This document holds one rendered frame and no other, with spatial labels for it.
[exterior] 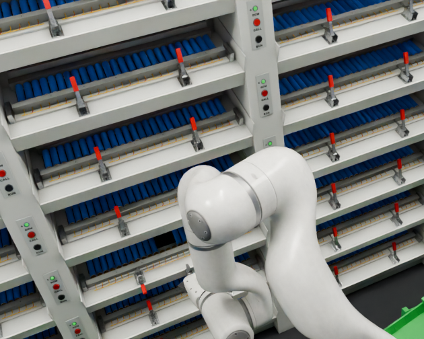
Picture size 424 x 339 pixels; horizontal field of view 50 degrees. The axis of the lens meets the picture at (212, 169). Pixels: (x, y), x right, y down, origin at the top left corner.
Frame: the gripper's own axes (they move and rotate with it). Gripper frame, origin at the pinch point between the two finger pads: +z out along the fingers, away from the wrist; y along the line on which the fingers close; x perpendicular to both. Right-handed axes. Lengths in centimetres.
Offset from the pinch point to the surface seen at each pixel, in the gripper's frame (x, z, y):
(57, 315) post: 6.9, 14.0, 41.2
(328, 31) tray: -52, 7, -55
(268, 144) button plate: -25.3, 8.4, -31.5
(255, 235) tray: 7.4, 16.0, -24.3
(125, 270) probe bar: 3.2, 18.0, 18.7
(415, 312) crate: 49, -2, -70
